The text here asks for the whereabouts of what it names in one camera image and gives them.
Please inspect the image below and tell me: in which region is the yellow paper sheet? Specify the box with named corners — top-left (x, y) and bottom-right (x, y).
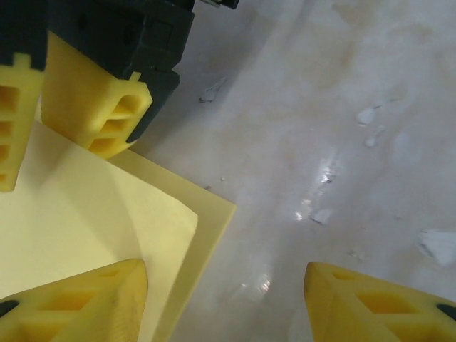
top-left (0, 103), bottom-right (238, 342)

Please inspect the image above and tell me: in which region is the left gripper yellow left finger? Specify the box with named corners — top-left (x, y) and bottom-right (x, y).
top-left (0, 259), bottom-right (149, 342)

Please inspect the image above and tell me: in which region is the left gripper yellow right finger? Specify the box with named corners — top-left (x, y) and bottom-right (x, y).
top-left (302, 262), bottom-right (456, 342)

